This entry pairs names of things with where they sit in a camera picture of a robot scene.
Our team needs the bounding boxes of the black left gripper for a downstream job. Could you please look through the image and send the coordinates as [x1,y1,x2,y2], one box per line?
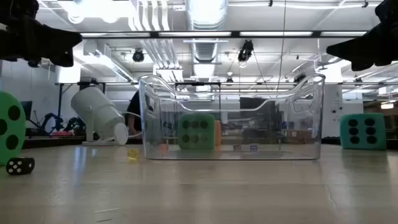
[0,0,83,68]

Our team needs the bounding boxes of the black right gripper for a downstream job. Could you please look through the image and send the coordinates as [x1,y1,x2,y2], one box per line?
[326,0,398,72]

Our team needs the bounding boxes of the large green foam die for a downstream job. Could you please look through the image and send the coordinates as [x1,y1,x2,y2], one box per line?
[0,90,27,166]
[177,113,216,151]

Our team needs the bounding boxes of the large teal foam die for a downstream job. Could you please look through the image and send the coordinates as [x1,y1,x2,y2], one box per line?
[339,113,387,151]

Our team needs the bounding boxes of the medium black die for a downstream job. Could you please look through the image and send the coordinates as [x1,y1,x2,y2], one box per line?
[6,156,35,175]

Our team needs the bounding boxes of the large orange foam die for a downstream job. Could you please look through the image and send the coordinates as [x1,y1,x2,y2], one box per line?
[214,120,222,147]

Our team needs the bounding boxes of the dark computer monitor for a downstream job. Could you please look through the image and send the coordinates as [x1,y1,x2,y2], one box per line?
[20,101,33,121]

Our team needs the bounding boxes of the white cylindrical spotlight lamp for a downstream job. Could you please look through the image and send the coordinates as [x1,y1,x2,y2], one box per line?
[70,86,129,147]

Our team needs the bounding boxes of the black ceiling spotlight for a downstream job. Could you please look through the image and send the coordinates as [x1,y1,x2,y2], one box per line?
[132,49,146,63]

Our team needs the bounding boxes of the person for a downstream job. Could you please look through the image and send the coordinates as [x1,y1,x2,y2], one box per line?
[126,90,155,136]

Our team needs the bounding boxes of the clear plastic bin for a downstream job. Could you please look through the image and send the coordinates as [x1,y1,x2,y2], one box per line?
[138,73,326,161]

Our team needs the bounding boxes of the black aluminium table frame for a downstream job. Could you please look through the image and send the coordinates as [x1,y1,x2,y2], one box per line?
[24,136,398,151]

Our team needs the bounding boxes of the black overhead camera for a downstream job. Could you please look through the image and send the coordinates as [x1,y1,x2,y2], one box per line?
[238,39,254,68]

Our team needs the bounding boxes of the black overhead frame bar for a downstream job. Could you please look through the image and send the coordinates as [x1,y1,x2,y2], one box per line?
[79,30,369,39]

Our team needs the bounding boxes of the silver ceiling duct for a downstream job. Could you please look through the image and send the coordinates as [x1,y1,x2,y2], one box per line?
[186,0,229,63]

